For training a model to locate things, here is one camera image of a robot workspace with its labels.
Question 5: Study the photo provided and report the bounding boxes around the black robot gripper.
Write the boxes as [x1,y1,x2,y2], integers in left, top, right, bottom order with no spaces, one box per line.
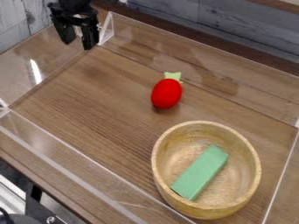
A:
[48,0,99,50]

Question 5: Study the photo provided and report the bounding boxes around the red plush radish toy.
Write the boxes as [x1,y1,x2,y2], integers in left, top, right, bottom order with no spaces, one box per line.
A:
[151,72,183,109]

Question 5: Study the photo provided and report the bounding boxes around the oval wooden bowl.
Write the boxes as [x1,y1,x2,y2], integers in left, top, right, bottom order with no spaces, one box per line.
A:
[151,121,262,220]

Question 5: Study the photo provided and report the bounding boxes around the green rectangular block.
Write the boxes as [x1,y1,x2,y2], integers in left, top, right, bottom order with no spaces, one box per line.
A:
[171,145,230,201]

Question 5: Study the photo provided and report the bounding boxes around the clear acrylic corner bracket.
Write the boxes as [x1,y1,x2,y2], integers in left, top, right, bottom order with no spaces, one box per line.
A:
[98,12,115,46]

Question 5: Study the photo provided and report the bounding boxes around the clear acrylic enclosure walls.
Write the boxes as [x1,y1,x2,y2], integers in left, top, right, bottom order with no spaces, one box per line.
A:
[0,13,299,224]

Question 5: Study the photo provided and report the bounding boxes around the black metal table frame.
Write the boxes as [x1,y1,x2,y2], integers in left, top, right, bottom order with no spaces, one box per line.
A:
[24,184,68,224]

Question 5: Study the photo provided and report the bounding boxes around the black cable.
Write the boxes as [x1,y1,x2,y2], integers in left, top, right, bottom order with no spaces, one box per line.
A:
[0,205,16,224]

